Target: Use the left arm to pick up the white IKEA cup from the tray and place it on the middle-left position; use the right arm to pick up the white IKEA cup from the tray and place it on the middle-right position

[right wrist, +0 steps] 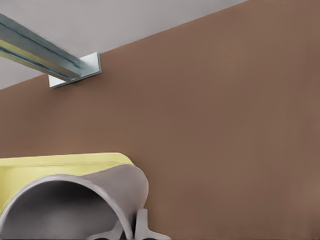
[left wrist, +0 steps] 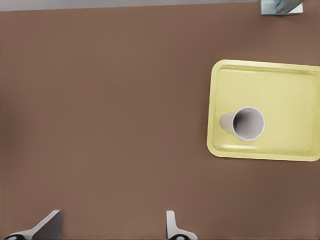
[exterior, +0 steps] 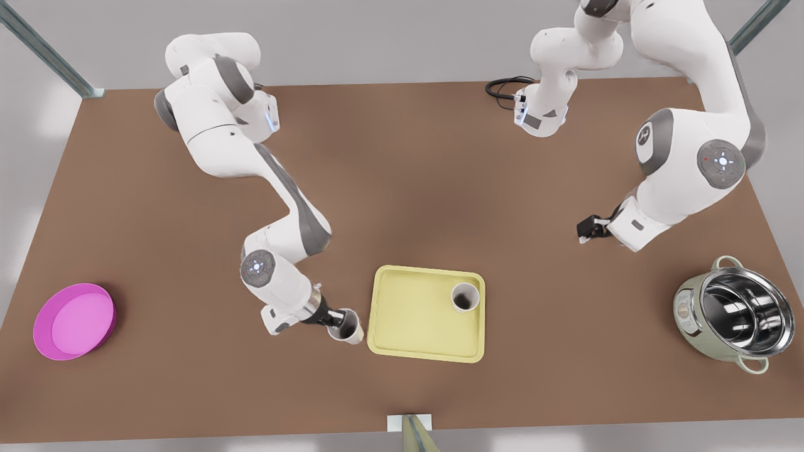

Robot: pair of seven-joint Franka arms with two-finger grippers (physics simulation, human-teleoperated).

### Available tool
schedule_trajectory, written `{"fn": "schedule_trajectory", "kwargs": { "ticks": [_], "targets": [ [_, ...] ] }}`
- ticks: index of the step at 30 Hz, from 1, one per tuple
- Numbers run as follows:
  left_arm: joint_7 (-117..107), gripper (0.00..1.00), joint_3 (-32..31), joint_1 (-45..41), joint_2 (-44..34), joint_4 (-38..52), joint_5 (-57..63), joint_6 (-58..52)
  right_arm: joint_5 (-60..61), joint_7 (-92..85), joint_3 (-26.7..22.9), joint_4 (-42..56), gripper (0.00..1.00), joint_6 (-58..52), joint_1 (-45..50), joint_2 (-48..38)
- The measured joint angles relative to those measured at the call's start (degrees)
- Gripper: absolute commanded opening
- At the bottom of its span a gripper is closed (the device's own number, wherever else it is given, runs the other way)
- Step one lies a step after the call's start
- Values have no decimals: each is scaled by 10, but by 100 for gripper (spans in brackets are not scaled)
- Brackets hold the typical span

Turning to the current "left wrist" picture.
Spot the silver frame post foot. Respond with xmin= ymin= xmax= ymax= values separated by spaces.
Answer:
xmin=260 ymin=0 xmax=304 ymax=17

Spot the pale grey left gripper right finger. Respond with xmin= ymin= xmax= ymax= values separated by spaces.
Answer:
xmin=165 ymin=210 xmax=198 ymax=240

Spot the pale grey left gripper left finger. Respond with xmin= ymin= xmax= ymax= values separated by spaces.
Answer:
xmin=2 ymin=209 xmax=62 ymax=240

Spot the pale yellow rectangular tray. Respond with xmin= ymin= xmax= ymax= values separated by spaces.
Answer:
xmin=206 ymin=59 xmax=320 ymax=162

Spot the white IKEA cup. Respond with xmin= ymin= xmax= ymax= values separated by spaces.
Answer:
xmin=219 ymin=106 xmax=266 ymax=142

